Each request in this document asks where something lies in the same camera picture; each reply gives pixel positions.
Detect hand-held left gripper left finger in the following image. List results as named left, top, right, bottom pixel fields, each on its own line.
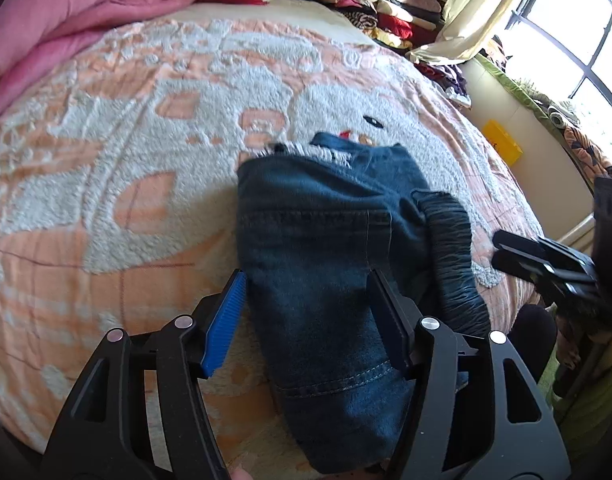
left=43, top=267, right=249, bottom=480

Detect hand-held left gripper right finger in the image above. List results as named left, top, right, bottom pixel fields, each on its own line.
left=366, top=269, right=572, bottom=480

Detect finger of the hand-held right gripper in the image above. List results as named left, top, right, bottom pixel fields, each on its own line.
left=491, top=252, right=588, bottom=294
left=493, top=230, right=598, bottom=274

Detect blue denim pants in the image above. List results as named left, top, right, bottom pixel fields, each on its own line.
left=235, top=131, right=493, bottom=476

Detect black cloth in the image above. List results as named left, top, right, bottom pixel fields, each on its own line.
left=510, top=304, right=558, bottom=383

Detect orange patterned cloth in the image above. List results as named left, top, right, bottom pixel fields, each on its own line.
left=561, top=124, right=612, bottom=182

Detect yellow box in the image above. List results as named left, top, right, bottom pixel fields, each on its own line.
left=482, top=119, right=523, bottom=165

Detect light green cloth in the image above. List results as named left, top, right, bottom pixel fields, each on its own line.
left=541, top=345, right=612, bottom=463

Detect green windowsill cloth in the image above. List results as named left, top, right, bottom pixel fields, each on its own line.
left=473, top=52, right=579, bottom=136

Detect heap of dark clothes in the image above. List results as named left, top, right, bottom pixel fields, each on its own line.
left=416, top=60, right=473, bottom=109

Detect orange white fuzzy blanket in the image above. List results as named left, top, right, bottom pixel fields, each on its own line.
left=0, top=15, right=552, bottom=456

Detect window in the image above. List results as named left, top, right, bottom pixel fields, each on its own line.
left=501, top=0, right=612, bottom=126

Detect cream curtain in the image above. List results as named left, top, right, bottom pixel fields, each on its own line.
left=406, top=0, right=547, bottom=66

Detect pile of folded clothes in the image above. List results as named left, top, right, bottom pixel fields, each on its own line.
left=291, top=0, right=447, bottom=51

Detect cream bed sheet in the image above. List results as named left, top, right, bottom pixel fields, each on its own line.
left=186, top=0, right=371, bottom=36

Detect pink quilt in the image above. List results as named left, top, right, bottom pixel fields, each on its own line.
left=0, top=0, right=207, bottom=128

